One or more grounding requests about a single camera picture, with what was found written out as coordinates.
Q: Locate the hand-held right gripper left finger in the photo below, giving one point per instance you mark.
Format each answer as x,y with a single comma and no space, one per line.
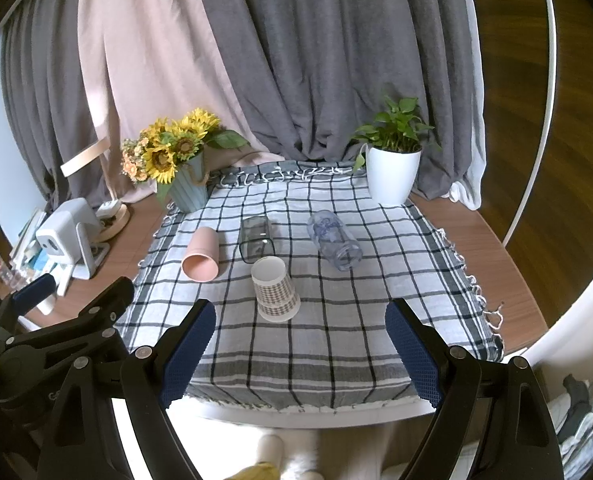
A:
189,355

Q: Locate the round wooden lamp base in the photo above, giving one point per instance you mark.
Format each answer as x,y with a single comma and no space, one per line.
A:
116,222

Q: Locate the sunflower bouquet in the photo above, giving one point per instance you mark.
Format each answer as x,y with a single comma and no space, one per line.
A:
169,147

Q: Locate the pile of grey cloth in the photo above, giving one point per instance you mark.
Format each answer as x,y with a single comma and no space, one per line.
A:
581,435

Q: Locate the pink cup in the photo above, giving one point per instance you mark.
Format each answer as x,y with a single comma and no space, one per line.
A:
201,255

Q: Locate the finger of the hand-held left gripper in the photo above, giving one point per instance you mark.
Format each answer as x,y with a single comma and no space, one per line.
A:
99,312
34,292

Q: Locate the dark glass cup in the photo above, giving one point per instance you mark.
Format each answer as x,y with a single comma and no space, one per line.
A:
256,237

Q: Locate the white plant pot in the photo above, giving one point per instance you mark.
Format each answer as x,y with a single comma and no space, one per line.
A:
391,175

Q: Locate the grey curtain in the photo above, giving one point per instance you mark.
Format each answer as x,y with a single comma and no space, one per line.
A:
336,60
46,85

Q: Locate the white sheer curtain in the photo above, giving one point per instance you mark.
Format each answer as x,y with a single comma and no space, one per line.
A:
474,110

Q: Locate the green leafy plant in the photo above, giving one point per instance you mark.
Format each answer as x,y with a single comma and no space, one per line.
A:
396,125

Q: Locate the white curved pole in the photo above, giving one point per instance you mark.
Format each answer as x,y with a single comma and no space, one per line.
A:
554,110

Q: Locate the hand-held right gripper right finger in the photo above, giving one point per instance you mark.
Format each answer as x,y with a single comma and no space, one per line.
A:
414,355

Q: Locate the checked grey white tablecloth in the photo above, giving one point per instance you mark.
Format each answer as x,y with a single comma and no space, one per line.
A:
326,350

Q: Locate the pink curtain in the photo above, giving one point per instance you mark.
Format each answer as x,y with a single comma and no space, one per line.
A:
146,50

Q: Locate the blue ribbed vase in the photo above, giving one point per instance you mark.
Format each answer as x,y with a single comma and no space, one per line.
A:
190,190

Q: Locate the stack of books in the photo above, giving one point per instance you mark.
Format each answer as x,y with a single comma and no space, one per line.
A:
29,242

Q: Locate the checked paper cup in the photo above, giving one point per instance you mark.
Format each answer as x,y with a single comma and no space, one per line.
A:
275,292

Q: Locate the white boxy device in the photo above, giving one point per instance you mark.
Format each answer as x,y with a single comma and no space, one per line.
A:
66,235

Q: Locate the white power strip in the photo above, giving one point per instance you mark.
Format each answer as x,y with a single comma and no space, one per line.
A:
107,206

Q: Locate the yellow garment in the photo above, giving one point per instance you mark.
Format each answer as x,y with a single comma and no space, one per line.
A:
254,472

